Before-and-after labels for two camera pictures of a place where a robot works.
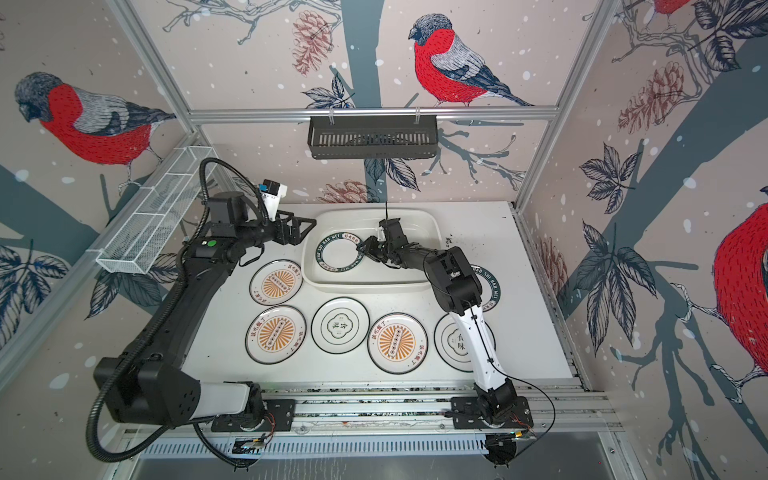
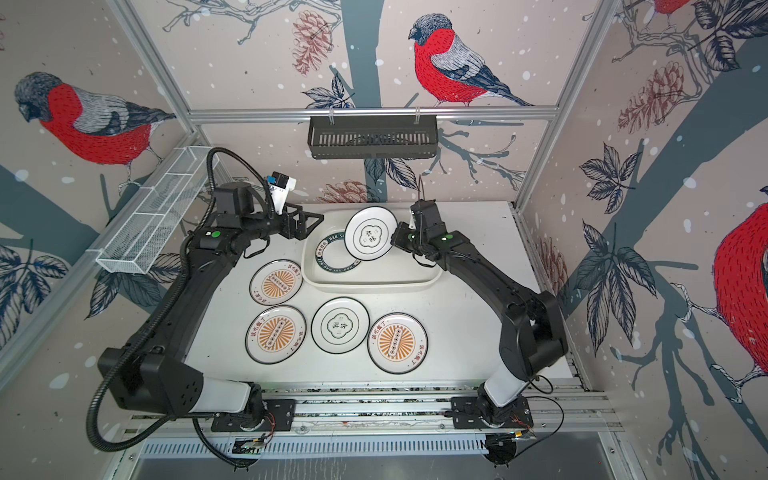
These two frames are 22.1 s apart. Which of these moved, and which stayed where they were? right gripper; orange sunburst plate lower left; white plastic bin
Moved: right gripper
Stayed: white plastic bin; orange sunburst plate lower left
